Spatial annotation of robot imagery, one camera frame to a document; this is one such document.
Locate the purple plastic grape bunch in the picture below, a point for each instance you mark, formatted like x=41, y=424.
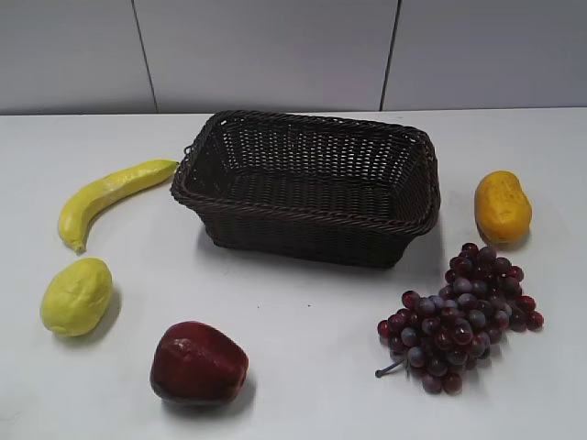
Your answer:
x=441, y=337

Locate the dark red plastic apple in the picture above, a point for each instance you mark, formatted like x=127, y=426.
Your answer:
x=196, y=364

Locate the dark woven wicker basket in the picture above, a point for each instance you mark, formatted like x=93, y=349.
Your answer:
x=338, y=190

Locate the yellow plastic banana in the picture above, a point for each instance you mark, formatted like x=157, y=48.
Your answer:
x=79, y=211

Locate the yellow plastic lemon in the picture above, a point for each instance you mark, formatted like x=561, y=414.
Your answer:
x=77, y=298

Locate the orange yellow plastic mango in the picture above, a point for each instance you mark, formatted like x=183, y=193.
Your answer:
x=502, y=210

